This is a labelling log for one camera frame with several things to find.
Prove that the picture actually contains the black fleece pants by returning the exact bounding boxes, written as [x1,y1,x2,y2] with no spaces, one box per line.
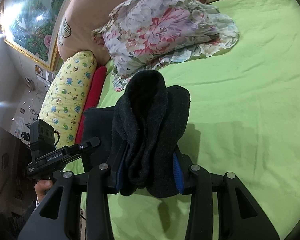
[82,70,190,198]

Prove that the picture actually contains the dark sleeved forearm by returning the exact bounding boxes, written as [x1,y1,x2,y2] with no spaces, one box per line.
[0,199,39,240]

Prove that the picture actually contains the person's left hand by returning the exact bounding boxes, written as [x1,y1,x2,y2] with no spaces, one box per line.
[34,179,53,204]

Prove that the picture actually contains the yellow cartoon print bolster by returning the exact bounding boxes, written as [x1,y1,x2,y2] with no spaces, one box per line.
[38,51,97,148]

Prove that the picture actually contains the red plush pillow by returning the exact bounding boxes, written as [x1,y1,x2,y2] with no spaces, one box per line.
[75,66,107,144]

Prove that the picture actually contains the green bed sheet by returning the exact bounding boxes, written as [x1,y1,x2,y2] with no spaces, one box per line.
[65,0,300,240]

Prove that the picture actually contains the floral print blanket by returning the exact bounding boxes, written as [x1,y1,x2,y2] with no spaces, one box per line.
[91,0,239,92]

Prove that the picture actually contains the gold framed landscape painting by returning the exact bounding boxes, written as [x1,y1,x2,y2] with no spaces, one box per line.
[0,0,70,70]

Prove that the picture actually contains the black camera module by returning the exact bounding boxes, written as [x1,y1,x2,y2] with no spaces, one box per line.
[30,119,55,160]

